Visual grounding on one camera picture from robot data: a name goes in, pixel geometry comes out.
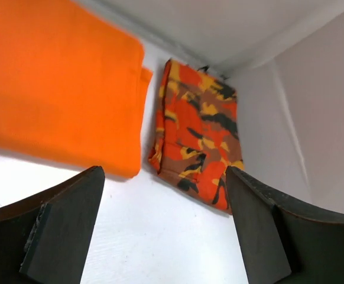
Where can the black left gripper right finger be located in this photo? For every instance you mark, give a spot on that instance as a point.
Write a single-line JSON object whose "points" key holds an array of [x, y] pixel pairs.
{"points": [[284, 239]]}

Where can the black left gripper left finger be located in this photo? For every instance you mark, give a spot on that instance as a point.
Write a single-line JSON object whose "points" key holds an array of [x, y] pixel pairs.
{"points": [[45, 237]]}

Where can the orange camouflage garment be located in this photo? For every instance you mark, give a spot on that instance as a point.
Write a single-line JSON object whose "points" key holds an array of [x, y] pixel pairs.
{"points": [[196, 134]]}

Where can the orange cloth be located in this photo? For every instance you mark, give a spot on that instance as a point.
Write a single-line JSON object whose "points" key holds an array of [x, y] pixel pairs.
{"points": [[72, 87]]}

